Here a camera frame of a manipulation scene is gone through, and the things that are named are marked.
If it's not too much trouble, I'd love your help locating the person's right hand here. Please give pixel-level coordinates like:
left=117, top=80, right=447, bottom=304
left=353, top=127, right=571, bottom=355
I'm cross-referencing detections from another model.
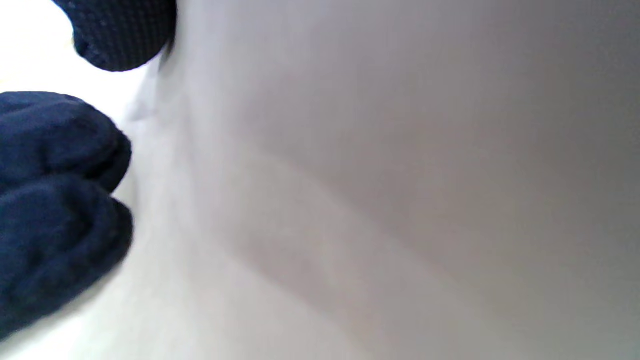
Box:
left=0, top=0, right=178, bottom=341

